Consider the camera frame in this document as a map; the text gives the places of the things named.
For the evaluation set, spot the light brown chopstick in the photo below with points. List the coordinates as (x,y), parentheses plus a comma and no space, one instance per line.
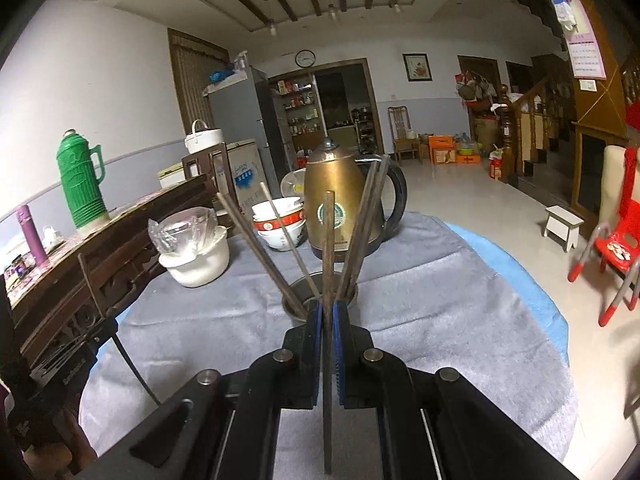
(285,232)

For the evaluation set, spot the wooden cabinet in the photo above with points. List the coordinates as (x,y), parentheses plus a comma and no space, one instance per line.
(600,135)

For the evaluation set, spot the gold electric kettle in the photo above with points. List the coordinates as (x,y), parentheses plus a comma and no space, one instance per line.
(345,185)

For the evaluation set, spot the brown curtain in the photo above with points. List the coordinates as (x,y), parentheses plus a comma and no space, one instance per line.
(192,85)

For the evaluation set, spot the shelf of groceries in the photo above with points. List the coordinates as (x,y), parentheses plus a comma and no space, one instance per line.
(300,110)

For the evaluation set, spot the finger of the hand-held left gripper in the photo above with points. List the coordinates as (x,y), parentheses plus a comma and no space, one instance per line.
(105,330)

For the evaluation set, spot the wooden staircase railing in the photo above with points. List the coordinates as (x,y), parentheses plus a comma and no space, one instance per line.
(510,130)

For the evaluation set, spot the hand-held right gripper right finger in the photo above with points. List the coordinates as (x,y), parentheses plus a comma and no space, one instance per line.
(342,360)

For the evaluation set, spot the dark carved wooden bench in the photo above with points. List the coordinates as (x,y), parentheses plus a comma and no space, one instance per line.
(60,280)

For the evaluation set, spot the purple flask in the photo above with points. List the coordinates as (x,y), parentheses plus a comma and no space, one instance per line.
(32,240)

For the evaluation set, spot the wall calendar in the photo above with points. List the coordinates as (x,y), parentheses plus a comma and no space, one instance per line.
(585,50)

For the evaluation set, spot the blue plastic bag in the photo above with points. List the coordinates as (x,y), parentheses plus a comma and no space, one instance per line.
(222,76)

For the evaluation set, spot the small white stool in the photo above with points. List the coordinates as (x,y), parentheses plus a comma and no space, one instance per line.
(562,217)

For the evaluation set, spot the white bowl blue pattern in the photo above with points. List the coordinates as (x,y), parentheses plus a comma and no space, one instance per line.
(275,242)

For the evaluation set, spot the white electric fan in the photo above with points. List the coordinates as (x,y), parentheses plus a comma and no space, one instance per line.
(290,185)

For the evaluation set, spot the white chest freezer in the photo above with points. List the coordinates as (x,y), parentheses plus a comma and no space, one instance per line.
(247,170)

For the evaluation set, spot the red plastic chair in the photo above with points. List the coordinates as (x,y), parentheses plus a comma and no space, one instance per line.
(617,247)

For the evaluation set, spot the grey utensil holder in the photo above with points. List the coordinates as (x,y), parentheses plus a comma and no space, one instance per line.
(300,285)

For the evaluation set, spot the dark brown chopstick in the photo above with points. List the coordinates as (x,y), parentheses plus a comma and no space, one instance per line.
(135,365)
(327,240)
(255,250)
(376,195)

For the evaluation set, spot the green thermos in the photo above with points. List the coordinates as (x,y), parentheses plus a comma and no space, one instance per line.
(82,185)

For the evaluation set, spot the round wall clock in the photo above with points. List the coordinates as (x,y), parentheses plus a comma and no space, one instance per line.
(305,58)

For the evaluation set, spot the orange cardboard box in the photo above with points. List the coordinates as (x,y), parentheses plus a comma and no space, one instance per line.
(442,152)

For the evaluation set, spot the small white bowl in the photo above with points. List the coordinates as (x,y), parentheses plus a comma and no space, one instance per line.
(270,207)

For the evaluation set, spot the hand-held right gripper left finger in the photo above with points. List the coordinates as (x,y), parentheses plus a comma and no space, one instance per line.
(313,355)

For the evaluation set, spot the blue tablecloth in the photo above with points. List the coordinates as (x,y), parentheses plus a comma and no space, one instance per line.
(525,290)

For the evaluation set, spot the framed wall picture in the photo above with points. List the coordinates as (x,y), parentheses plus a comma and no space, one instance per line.
(417,67)

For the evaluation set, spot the grey refrigerator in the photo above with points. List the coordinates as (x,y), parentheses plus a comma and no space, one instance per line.
(235,115)

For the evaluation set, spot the white lidded bucket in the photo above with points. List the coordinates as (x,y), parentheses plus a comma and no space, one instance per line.
(205,141)

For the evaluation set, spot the brown wooden chair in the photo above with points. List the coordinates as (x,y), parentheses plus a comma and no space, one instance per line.
(400,120)

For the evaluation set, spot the white plastic basin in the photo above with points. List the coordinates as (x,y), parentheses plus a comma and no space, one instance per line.
(200,265)

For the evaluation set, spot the flat orange box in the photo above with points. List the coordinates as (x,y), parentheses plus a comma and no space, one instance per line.
(469,158)

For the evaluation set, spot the dark wooden stand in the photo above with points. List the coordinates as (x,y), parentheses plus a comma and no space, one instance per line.
(200,165)

